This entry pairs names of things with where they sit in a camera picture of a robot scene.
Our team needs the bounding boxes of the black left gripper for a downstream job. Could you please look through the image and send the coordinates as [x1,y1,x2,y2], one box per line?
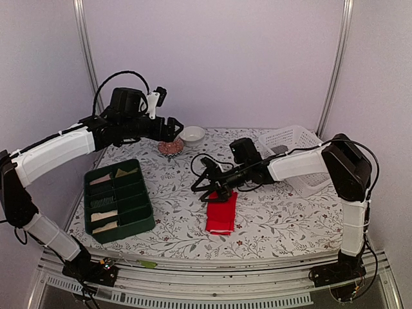
[121,113,183,142]

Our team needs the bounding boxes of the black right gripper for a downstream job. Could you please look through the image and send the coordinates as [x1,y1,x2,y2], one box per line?
[192,162,251,201]

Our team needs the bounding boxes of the red garment with white print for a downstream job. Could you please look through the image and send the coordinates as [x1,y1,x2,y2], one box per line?
[205,192,238,236]

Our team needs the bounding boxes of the khaki tan underwear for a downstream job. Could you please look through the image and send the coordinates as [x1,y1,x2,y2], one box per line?
[115,167,138,178]

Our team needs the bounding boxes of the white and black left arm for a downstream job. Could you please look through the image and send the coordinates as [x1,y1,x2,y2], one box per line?
[1,113,183,286]

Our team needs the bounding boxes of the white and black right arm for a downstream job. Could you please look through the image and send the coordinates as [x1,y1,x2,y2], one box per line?
[191,133,380,287]

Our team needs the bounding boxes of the beige rolled underwear top slot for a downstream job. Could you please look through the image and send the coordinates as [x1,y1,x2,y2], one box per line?
[89,173,111,185]

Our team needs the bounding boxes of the grey striped rolled underwear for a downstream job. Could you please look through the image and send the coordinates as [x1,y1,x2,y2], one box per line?
[90,196,115,209]

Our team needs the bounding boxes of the cream rolled underwear front slot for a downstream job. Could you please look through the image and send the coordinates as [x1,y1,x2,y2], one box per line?
[92,221,118,234]

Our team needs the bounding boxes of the cream rolled underwear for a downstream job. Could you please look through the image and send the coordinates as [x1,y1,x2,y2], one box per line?
[91,210,118,222]

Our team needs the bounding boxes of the pink patterned small bowl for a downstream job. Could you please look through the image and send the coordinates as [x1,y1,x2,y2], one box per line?
[158,139,184,158]

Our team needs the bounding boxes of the white ceramic bowl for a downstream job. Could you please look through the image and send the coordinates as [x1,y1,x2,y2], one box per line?
[179,126,205,147]

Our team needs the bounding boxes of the floral patterned table mat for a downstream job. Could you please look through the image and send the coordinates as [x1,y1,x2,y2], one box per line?
[67,127,355,260]

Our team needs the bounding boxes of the grey striped garment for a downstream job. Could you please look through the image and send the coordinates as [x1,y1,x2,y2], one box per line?
[271,145,289,155]

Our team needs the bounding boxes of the dark green divided organizer tray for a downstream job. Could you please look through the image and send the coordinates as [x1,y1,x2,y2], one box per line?
[84,159,156,244]

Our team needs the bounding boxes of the white plastic laundry basket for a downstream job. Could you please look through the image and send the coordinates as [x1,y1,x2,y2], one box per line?
[258,125,332,198]

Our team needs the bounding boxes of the green tape scrap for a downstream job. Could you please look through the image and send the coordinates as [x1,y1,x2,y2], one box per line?
[137,260,157,269]

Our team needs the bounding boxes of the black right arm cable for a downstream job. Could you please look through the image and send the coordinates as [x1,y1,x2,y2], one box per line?
[190,153,239,178]

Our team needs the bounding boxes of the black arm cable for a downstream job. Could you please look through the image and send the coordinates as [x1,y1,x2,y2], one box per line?
[190,153,239,178]
[92,70,152,117]

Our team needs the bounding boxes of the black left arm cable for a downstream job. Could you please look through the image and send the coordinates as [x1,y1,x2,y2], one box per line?
[92,70,152,117]

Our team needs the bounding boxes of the aluminium front rail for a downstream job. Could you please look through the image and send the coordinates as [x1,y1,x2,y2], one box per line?
[28,248,404,308]

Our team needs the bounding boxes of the right aluminium frame post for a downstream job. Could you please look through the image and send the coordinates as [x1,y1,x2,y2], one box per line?
[315,0,354,138]

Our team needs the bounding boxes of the aluminium frame post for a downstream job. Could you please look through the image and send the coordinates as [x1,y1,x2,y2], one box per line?
[315,0,354,138]
[72,0,100,94]

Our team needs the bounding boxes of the left aluminium frame post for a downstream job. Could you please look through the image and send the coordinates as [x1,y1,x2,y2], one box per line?
[72,0,100,94]

